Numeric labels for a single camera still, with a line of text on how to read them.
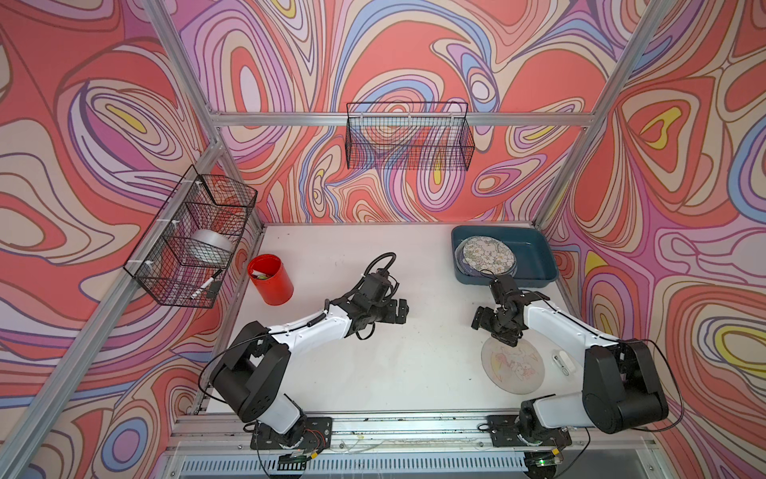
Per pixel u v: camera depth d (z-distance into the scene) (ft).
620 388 1.39
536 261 3.49
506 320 2.21
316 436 2.36
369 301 2.21
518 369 2.76
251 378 1.43
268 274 2.96
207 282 2.37
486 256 3.44
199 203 2.69
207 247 2.27
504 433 2.40
